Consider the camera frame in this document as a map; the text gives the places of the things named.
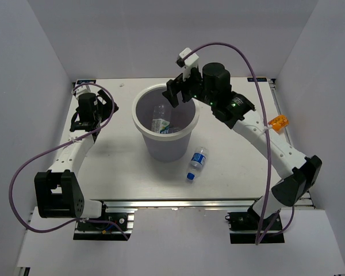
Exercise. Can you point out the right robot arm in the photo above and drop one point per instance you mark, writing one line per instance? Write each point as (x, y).
(298, 172)

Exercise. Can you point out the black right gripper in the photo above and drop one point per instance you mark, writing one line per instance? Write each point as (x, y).
(173, 87)

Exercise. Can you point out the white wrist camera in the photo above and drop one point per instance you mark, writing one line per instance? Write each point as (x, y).
(81, 89)
(188, 61)

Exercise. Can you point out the orange juice bottle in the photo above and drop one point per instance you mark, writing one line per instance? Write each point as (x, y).
(279, 123)

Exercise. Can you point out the aluminium table edge rail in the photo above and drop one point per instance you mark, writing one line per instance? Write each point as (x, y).
(278, 104)

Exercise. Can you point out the black xdof sticker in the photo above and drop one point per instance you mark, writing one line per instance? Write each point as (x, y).
(258, 79)
(85, 81)

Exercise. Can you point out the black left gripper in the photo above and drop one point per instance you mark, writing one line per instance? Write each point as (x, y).
(107, 107)

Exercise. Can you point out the front aluminium rail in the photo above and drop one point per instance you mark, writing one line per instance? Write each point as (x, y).
(220, 203)

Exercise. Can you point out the clear unlabelled plastic bottle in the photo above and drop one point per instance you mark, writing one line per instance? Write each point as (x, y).
(174, 130)

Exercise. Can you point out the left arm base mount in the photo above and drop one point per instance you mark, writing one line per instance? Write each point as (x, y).
(113, 225)

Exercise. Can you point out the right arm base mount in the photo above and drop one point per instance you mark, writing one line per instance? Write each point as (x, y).
(243, 229)

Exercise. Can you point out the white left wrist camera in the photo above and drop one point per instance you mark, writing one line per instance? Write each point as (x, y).
(81, 89)

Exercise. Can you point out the black XDOF sticker right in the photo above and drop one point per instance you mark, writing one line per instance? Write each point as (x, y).
(258, 79)

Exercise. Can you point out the blue label water bottle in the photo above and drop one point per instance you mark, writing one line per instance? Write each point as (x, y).
(197, 163)

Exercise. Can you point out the white plastic bin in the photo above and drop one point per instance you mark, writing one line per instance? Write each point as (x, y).
(164, 147)

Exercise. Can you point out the black XDOF sticker left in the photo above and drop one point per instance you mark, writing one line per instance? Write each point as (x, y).
(85, 81)

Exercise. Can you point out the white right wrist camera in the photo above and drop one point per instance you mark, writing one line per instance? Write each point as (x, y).
(188, 61)

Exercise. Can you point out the green label water bottle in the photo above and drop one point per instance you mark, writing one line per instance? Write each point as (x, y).
(161, 119)

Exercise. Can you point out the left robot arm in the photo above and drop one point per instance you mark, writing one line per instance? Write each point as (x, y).
(58, 192)

